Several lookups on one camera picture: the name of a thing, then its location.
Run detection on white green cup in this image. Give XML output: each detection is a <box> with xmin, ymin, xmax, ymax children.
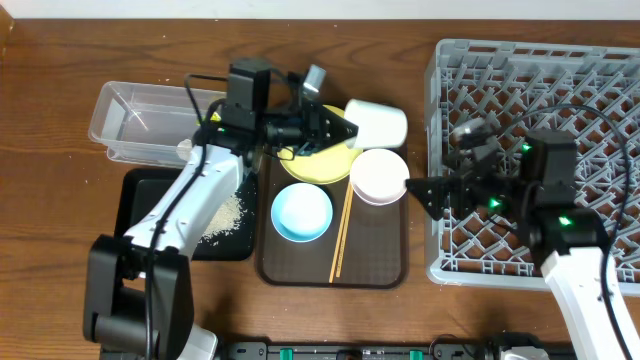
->
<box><xmin>344</xmin><ymin>99</ymin><xmax>408</xmax><ymax>149</ymax></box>

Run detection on rice food scraps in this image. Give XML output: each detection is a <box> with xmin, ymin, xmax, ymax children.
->
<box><xmin>200</xmin><ymin>195</ymin><xmax>246</xmax><ymax>244</ymax></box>

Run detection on wooden chopstick left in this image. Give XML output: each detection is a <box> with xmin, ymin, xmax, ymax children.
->
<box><xmin>329</xmin><ymin>182</ymin><xmax>352</xmax><ymax>284</ymax></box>

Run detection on wooden chopstick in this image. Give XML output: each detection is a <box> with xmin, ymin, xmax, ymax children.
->
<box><xmin>329</xmin><ymin>182</ymin><xmax>352</xmax><ymax>284</ymax></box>
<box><xmin>335</xmin><ymin>184</ymin><xmax>354</xmax><ymax>278</ymax></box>

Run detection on grey dishwasher rack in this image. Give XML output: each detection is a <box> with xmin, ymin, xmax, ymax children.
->
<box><xmin>424</xmin><ymin>39</ymin><xmax>639</xmax><ymax>296</ymax></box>

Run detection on dark brown serving tray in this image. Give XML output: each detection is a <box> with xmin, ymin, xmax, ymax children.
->
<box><xmin>256</xmin><ymin>144</ymin><xmax>407</xmax><ymax>289</ymax></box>

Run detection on crumpled white tissue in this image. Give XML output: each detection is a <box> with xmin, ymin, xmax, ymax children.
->
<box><xmin>176</xmin><ymin>139</ymin><xmax>193</xmax><ymax>162</ymax></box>

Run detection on green orange snack wrapper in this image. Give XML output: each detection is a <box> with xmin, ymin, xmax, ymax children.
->
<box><xmin>210</xmin><ymin>112</ymin><xmax>222</xmax><ymax>122</ymax></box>

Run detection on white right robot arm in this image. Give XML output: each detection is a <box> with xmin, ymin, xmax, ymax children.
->
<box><xmin>405</xmin><ymin>129</ymin><xmax>639</xmax><ymax>359</ymax></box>

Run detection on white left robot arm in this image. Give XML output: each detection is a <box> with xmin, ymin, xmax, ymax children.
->
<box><xmin>83</xmin><ymin>58</ymin><xmax>359</xmax><ymax>359</ymax></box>

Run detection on black waste tray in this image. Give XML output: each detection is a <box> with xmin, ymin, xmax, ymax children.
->
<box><xmin>114</xmin><ymin>168</ymin><xmax>258</xmax><ymax>261</ymax></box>

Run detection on yellow plate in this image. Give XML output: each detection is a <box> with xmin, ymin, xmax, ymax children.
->
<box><xmin>277</xmin><ymin>103</ymin><xmax>364</xmax><ymax>186</ymax></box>

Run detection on light blue bowl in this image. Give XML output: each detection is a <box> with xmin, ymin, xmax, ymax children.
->
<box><xmin>270</xmin><ymin>183</ymin><xmax>334</xmax><ymax>243</ymax></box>

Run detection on wooden chopstick right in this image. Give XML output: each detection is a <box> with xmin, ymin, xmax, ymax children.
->
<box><xmin>335</xmin><ymin>184</ymin><xmax>354</xmax><ymax>278</ymax></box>

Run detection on pink shallow bowl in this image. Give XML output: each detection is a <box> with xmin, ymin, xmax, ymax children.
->
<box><xmin>350</xmin><ymin>149</ymin><xmax>410</xmax><ymax>206</ymax></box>

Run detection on clear plastic waste bin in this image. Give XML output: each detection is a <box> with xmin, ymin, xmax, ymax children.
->
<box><xmin>88</xmin><ymin>81</ymin><xmax>198</xmax><ymax>168</ymax></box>

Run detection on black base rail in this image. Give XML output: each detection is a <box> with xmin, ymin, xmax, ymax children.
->
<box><xmin>210</xmin><ymin>332</ymin><xmax>577</xmax><ymax>360</ymax></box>

